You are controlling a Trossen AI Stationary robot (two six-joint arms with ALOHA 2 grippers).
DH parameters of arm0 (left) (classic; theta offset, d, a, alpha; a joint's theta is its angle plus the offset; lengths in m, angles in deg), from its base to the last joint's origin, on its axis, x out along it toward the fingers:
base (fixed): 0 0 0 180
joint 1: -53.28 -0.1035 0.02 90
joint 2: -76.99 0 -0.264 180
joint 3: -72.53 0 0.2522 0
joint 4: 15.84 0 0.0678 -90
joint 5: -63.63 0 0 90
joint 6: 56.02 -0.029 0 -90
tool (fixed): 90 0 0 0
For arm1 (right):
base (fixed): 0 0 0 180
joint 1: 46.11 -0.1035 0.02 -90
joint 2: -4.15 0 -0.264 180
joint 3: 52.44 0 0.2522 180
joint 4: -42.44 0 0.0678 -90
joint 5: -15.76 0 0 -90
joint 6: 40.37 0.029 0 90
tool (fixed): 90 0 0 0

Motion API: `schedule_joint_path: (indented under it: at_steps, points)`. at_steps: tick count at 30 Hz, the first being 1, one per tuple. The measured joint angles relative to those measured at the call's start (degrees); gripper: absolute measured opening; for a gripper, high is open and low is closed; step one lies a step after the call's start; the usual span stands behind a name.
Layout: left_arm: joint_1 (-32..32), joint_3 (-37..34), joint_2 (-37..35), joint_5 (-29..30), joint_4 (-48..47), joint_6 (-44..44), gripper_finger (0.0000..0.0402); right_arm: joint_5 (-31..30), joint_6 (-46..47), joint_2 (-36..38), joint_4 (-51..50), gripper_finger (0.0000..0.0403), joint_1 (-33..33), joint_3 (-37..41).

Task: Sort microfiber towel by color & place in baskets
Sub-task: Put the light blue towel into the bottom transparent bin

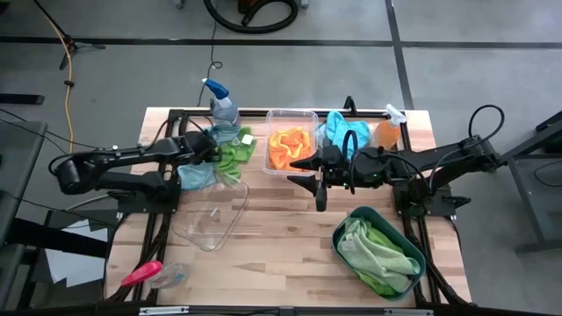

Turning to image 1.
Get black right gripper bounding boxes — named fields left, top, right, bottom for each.
left=286, top=144, right=399, bottom=213

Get light blue microfiber towel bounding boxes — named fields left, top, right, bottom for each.
left=177, top=125, right=241, bottom=192

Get cyan microfiber towel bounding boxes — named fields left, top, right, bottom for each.
left=324, top=110, right=372, bottom=162

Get pale green microfiber towel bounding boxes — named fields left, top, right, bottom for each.
left=336, top=218, right=422, bottom=294

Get dark teal plastic basket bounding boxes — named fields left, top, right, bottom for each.
left=332, top=205, right=427, bottom=302

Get blue trigger spray bottle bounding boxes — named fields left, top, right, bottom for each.
left=201, top=77, right=241, bottom=128

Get clear rectangular plastic bin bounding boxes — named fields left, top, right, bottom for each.
left=263, top=108, right=320, bottom=177

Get clear curved plastic basket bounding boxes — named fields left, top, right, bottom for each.
left=172, top=179, right=251, bottom=253

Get orange liquid spray bottle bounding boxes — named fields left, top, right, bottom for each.
left=372, top=104, right=407, bottom=150

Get red cap spray bottle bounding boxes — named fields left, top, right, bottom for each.
left=120, top=260, right=191, bottom=290

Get black tripod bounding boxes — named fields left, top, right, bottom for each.
left=32, top=0, right=107, bottom=71

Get white paper sheets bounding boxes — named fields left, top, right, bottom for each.
left=43, top=219, right=109, bottom=289

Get black floor bar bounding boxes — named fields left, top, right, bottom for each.
left=0, top=93, right=46, bottom=105

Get grey office desk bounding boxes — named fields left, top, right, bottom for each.
left=0, top=118, right=111, bottom=308

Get black metal rig frame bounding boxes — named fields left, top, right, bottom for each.
left=104, top=95, right=473, bottom=308

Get black vacuum hose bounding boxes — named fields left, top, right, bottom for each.
left=203, top=0, right=300, bottom=35

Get yellow extension cable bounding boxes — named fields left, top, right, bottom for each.
left=43, top=12, right=76, bottom=184

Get silver metal bracket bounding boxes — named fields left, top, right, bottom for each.
left=139, top=306, right=190, bottom=315
left=384, top=308, right=434, bottom=316

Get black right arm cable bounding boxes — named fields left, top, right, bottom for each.
left=467, top=104, right=506, bottom=142

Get black desk frame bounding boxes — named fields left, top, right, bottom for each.
left=500, top=109, right=562, bottom=255

